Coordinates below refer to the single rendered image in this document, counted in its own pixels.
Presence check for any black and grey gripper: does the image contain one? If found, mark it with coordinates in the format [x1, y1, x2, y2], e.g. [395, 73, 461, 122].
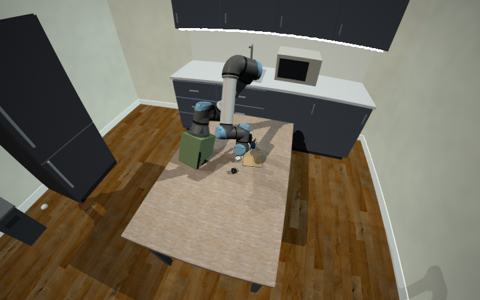
[248, 134, 256, 150]

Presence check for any tan flat mat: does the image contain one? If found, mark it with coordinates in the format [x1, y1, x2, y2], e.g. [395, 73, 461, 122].
[243, 152, 263, 168]

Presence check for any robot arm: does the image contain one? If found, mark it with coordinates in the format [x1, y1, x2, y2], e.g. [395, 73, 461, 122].
[189, 55, 263, 156]

